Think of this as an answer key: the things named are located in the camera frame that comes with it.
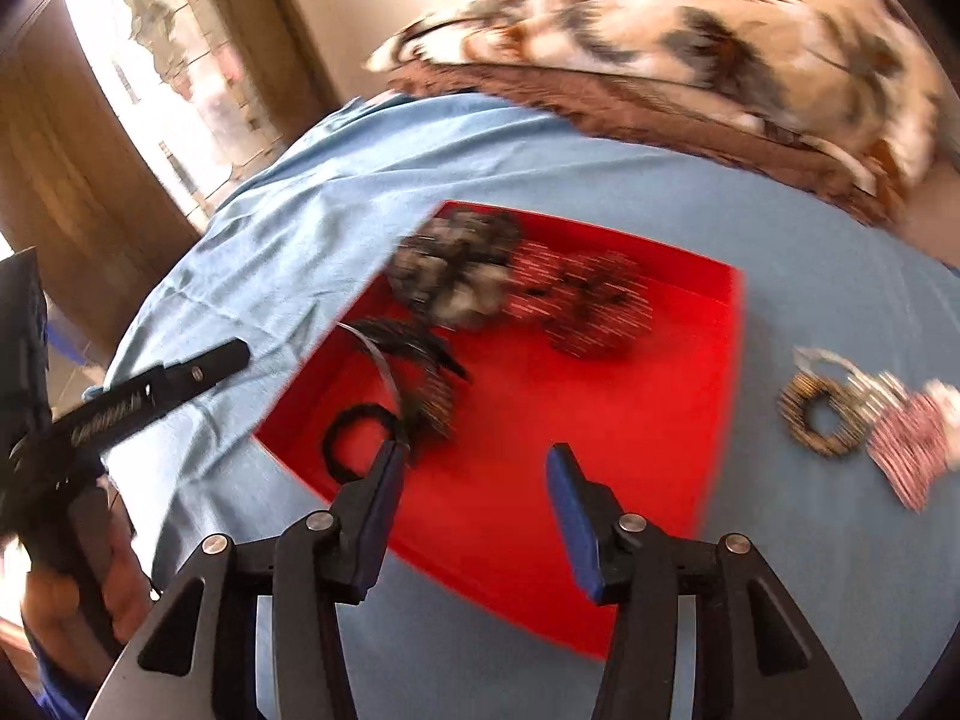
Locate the leopard print hair tie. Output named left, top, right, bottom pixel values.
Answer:
left=776, top=372, right=872, bottom=460

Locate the red white plaid scrunchie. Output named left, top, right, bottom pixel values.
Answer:
left=867, top=380, right=958, bottom=512

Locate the red jewelry tray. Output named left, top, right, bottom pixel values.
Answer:
left=252, top=198, right=746, bottom=664

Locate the person's left hand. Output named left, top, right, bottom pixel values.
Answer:
left=21, top=484, right=153, bottom=691

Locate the light blue bed sheet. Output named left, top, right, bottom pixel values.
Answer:
left=107, top=94, right=958, bottom=718

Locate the black hair clip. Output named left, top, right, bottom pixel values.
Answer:
left=337, top=317, right=472, bottom=437

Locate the grey black fluffy scrunchie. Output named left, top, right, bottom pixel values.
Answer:
left=386, top=210, right=521, bottom=330

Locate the red white dotted scrunchie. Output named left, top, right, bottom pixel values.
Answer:
left=503, top=241, right=652, bottom=358

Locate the floral leaf print blanket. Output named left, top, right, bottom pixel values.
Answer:
left=368, top=0, right=958, bottom=220

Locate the black hair tie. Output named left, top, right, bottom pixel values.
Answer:
left=320, top=401, right=407, bottom=486

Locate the silver bead chain bracelet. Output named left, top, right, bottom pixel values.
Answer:
left=790, top=346, right=913, bottom=430

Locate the window with frame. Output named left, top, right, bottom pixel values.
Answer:
left=65, top=0, right=283, bottom=231

